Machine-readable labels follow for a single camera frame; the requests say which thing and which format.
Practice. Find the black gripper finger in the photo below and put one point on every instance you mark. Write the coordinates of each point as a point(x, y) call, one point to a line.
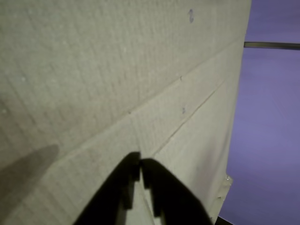
point(110, 197)
point(173, 199)

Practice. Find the brown cardboard sheet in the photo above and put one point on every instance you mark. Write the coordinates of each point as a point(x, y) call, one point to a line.
point(93, 70)

